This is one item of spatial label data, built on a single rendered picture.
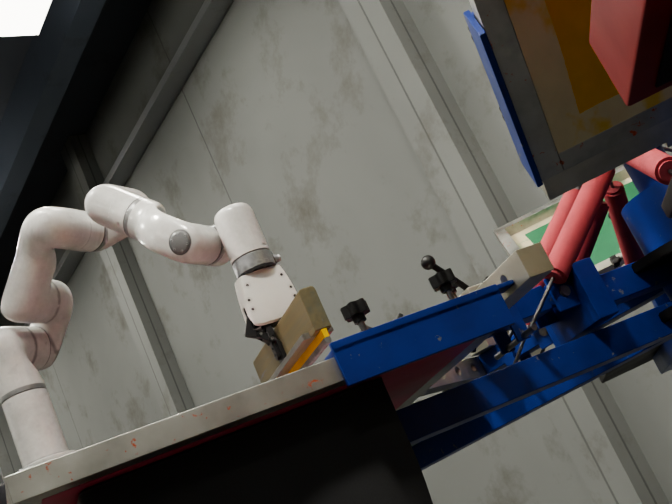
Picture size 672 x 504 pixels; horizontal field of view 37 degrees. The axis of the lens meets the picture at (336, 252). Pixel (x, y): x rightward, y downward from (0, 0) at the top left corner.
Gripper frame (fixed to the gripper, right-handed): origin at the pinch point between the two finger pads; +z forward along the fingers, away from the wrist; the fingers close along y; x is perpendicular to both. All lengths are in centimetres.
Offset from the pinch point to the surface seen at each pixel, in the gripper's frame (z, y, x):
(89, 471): 14, 43, 30
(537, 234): -36, -136, -112
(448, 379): 9, -46, -41
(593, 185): -9, -69, 8
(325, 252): -164, -211, -457
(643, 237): 2, -82, -1
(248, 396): 11.5, 18.7, 29.6
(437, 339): 13.3, -11.7, 30.6
